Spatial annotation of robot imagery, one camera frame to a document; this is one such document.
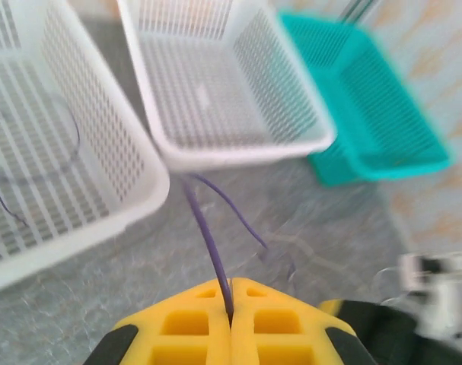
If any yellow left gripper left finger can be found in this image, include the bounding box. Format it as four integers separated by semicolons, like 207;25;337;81
84;278;234;365

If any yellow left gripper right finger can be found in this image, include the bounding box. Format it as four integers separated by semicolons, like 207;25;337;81
230;277;376;365

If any thin purple cable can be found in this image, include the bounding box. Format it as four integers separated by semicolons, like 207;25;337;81
180;173;297;324
0;94;82;230

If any teal perforated basket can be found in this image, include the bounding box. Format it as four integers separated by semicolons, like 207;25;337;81
277;10;455;188

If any large white perforated basket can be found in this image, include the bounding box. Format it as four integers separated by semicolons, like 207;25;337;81
0;0;171;297

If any small white perforated basket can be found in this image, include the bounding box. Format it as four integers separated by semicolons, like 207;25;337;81
118;0;338;173

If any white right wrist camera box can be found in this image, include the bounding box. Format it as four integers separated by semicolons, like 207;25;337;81
400;253;462;340

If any aluminium frame post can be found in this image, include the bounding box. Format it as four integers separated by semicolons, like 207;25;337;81
336;0;382;24

